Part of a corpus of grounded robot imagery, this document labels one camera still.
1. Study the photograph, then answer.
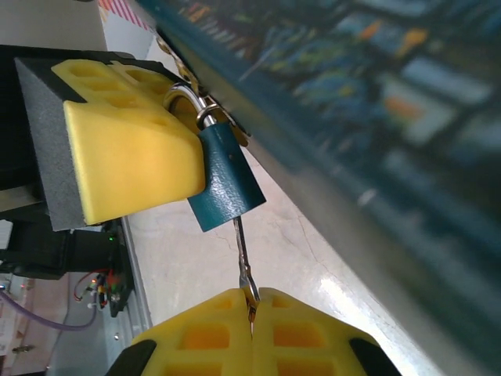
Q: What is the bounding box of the small teal padlock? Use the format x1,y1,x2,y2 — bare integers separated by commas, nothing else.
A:
162,83,269,233

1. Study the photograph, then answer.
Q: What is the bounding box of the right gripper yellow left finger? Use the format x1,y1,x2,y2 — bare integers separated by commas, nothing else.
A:
103,287,256,376

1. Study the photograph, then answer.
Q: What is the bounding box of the starry night painted tin box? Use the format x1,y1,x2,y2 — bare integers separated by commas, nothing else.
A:
135,0,501,376

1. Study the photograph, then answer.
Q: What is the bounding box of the small silver key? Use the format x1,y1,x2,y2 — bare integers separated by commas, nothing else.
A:
232,214,262,334

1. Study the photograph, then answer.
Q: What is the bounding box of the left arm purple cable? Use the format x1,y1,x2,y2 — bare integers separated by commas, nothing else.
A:
0,291,98,333

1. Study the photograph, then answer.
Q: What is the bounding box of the wide aluminium base rail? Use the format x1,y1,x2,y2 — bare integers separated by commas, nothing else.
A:
119,215,156,353

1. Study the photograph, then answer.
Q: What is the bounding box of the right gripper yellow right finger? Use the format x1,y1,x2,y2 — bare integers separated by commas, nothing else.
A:
251,287,404,376

